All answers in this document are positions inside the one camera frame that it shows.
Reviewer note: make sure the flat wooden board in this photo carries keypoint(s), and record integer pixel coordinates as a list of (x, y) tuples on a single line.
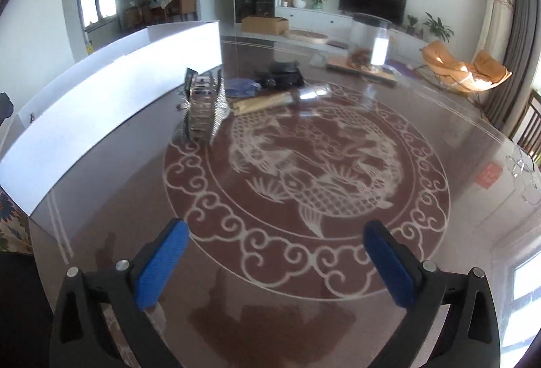
[(338, 65)]

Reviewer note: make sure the white cardboard box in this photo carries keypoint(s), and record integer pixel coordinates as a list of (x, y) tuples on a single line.
[(105, 97)]

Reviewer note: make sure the clear plastic jar black lid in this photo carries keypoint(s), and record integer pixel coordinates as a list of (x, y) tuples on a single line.
[(367, 38)]

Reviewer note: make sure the brown patterned glass desktop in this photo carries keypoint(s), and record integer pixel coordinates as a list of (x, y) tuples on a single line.
[(270, 330)]

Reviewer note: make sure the small potted plant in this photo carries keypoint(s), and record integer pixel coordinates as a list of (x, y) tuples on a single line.
[(412, 24)]

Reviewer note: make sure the large leafy potted plant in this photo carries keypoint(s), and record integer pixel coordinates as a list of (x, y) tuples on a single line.
[(437, 27)]

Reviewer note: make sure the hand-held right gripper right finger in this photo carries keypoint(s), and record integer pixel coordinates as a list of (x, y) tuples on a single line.
[(389, 262)]

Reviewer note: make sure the floral printed cloth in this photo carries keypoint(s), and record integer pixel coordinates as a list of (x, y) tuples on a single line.
[(12, 220)]

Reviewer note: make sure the wooden slatted chair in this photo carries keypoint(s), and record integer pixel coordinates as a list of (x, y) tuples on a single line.
[(528, 127)]

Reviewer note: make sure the wooden dining table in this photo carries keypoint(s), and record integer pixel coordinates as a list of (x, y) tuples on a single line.
[(152, 13)]

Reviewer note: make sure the clear frame eyeglasses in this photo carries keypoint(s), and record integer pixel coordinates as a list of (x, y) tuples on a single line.
[(522, 171)]

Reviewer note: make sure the dark flat floor scale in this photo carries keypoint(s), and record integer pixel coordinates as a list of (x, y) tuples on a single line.
[(338, 43)]

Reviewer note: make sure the grey curtain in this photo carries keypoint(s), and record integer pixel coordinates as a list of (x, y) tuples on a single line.
[(522, 34)]

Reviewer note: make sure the gold hair claw clip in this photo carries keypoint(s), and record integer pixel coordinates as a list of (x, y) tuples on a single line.
[(205, 110)]

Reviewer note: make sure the white television cabinet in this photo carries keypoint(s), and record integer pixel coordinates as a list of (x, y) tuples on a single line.
[(321, 19)]

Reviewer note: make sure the covered floor air conditioner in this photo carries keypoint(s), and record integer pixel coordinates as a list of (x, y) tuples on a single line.
[(498, 17)]

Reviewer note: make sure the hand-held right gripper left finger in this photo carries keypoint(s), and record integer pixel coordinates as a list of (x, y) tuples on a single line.
[(162, 266)]

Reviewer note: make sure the blue cloth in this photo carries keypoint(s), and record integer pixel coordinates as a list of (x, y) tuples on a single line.
[(241, 88)]

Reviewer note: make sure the tan back dining chair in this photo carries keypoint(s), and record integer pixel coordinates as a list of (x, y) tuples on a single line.
[(189, 4)]

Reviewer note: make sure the round beige floor cushion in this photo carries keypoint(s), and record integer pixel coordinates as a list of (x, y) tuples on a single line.
[(308, 37)]

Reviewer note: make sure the black flat television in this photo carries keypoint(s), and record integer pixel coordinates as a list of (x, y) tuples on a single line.
[(372, 0)]

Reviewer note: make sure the black hair accessory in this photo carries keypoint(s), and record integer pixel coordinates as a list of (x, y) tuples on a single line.
[(281, 74)]

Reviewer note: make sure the white round vase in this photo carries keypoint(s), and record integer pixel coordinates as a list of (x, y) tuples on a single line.
[(299, 3)]

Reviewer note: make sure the brown cardboard carton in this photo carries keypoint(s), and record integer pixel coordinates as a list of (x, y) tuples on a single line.
[(262, 24)]

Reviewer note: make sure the orange lounge chair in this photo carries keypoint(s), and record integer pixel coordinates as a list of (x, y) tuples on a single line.
[(465, 70)]

